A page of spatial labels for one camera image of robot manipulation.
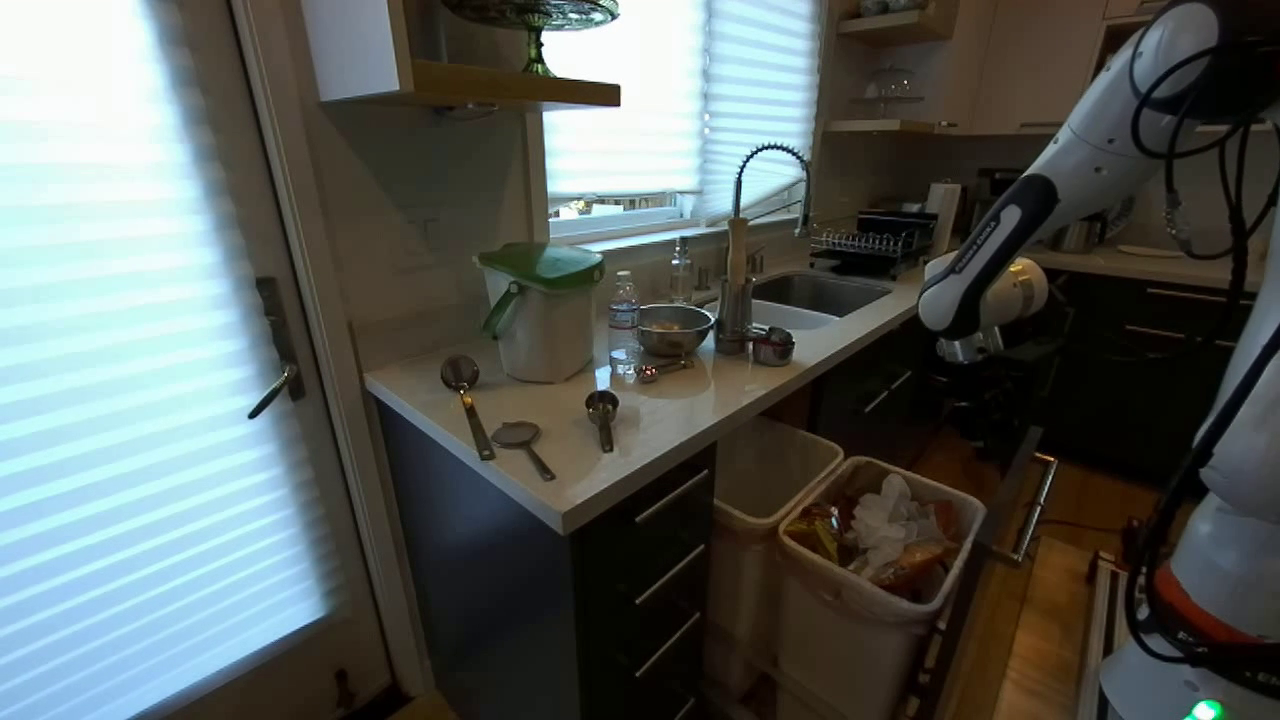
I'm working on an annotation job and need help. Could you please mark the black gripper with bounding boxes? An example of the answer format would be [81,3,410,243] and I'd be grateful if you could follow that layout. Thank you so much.
[937,255,1046,363]

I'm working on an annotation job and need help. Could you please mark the long steel bin handle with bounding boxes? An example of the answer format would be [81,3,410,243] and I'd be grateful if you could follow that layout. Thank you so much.
[1013,452,1060,565]

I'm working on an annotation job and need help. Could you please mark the dark bin compartment front panel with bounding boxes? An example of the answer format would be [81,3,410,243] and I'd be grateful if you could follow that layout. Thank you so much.
[918,429,1041,720]

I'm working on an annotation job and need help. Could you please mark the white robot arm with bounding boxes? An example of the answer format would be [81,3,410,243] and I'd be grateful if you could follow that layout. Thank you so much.
[914,0,1280,363]

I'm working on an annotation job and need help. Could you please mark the empty white trash bin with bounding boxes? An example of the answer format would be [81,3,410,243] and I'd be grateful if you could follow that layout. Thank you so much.
[702,419,845,697]

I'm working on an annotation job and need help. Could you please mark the white trash bin with garbage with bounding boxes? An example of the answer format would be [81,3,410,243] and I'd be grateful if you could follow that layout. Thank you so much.
[770,456,982,720]

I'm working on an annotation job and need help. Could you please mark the black dish rack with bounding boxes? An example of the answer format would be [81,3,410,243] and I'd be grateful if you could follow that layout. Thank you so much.
[812,209,937,277]

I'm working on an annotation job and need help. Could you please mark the kitchen sink basin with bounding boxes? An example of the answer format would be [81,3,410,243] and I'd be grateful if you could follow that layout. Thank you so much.
[752,268,891,315]

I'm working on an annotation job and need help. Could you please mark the small metal cup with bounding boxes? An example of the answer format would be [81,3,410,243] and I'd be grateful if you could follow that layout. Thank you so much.
[746,322,794,367]

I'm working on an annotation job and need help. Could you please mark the steel kitchen faucet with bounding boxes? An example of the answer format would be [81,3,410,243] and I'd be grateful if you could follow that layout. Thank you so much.
[716,145,812,355]

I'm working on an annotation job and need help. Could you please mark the steel mixing bowl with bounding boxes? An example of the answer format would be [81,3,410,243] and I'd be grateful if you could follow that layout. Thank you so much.
[637,305,716,361]

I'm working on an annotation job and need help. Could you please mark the clear plastic bottle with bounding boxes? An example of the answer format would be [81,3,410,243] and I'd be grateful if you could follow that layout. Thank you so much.
[608,268,638,374]

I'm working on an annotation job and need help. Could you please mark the metal measuring scoop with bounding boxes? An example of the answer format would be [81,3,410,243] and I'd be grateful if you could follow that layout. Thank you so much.
[584,387,618,452]

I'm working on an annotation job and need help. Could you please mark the white compost pail green lid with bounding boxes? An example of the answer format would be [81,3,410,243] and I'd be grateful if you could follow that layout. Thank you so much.
[474,243,602,385]

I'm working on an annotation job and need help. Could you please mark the small metal strainer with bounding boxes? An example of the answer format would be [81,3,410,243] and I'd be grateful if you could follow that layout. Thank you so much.
[491,419,555,478]

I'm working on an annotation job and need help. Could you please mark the dark drawer cabinet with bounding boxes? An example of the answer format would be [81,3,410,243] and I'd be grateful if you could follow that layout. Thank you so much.
[378,410,716,720]

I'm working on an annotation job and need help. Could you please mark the steel drawer handle top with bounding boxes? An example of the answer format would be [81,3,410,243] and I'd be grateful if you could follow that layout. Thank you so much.
[631,466,711,524]

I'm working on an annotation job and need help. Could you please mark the metal ladle wooden handle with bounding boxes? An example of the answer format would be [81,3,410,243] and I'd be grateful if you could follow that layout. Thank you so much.
[440,355,495,459]

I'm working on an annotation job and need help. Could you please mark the door lever handle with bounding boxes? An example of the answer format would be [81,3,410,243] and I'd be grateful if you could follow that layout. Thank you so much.
[244,272,309,425]

